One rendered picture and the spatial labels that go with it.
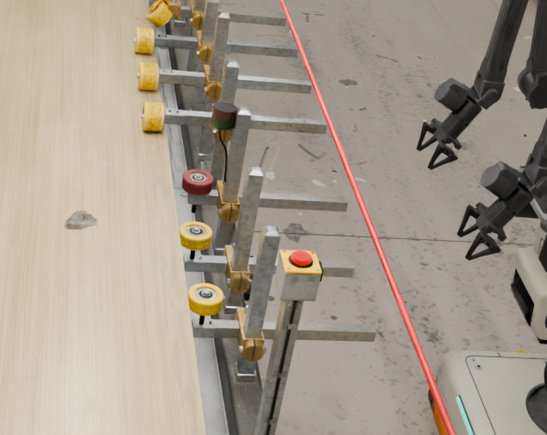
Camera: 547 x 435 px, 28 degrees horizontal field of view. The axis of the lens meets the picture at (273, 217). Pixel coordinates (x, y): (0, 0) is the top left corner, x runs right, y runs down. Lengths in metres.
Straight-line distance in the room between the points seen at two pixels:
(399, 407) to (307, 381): 0.32
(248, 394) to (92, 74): 1.24
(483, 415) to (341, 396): 0.56
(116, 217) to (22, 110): 0.57
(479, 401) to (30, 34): 1.79
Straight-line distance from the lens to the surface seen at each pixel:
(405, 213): 4.65
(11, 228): 2.60
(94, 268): 2.48
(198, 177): 2.84
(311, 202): 2.92
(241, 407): 2.47
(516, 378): 3.47
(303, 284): 2.02
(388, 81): 5.79
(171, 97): 3.85
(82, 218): 2.62
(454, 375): 3.42
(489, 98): 2.87
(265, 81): 3.28
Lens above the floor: 2.37
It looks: 32 degrees down
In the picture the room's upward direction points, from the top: 11 degrees clockwise
